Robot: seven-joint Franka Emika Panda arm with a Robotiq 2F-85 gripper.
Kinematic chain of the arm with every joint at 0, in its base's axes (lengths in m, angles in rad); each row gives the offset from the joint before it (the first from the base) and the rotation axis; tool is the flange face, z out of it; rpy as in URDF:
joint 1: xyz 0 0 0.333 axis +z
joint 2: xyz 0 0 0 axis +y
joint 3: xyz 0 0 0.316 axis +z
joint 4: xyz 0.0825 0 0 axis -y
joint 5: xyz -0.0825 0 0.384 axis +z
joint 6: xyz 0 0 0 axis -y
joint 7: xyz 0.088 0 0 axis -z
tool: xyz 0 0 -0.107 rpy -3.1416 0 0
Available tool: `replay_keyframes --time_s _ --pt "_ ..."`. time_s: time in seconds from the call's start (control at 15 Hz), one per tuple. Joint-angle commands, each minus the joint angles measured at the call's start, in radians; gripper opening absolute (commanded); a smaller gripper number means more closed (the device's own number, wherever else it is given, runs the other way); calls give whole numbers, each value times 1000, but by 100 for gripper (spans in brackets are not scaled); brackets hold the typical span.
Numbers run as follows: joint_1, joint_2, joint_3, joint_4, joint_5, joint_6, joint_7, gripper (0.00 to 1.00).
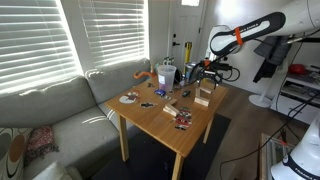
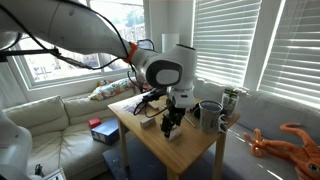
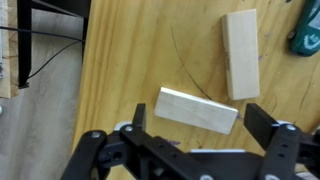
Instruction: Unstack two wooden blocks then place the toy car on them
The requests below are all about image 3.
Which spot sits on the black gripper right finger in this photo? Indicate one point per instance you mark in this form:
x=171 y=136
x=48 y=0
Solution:
x=286 y=150

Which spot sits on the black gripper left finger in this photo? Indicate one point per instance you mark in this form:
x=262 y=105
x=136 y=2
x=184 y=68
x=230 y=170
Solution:
x=140 y=156

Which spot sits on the light wooden block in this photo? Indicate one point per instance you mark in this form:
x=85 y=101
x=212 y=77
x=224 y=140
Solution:
x=241 y=53
x=196 y=110

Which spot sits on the green toy race car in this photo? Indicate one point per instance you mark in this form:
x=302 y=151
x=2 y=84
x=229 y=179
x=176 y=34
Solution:
x=306 y=36

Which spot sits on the wooden table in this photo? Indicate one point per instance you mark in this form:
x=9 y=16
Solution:
x=133 y=50

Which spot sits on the wooden crate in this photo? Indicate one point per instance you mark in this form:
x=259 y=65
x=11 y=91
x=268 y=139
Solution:
x=8 y=50

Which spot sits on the black metal frame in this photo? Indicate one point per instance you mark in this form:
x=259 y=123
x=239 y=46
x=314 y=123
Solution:
x=25 y=43

